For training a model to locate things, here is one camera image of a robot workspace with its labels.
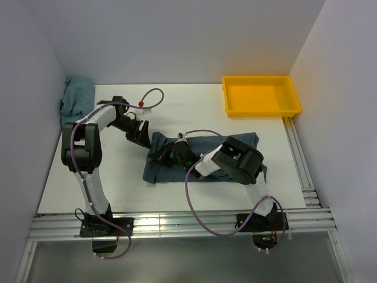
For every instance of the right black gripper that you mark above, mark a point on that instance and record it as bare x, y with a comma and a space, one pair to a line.
163, 155

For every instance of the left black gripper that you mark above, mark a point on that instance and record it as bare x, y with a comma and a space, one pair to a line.
141, 137

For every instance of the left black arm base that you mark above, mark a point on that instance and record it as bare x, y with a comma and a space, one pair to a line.
104, 236

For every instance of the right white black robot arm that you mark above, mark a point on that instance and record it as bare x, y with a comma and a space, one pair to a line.
238, 161

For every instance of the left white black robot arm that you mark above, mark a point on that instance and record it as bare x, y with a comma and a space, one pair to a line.
81, 149

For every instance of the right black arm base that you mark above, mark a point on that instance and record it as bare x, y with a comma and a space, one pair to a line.
266, 227

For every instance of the light blue crumpled t-shirt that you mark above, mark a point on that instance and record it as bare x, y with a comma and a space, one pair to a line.
78, 99

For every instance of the yellow plastic tray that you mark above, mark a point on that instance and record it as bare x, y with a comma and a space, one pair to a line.
260, 96

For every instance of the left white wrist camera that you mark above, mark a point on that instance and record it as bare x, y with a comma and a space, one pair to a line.
141, 110

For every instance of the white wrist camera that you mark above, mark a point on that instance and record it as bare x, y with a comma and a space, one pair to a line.
141, 110
181, 137

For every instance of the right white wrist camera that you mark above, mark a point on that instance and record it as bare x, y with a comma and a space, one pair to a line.
181, 137

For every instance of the aluminium front rail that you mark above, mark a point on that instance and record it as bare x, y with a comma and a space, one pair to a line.
66, 227

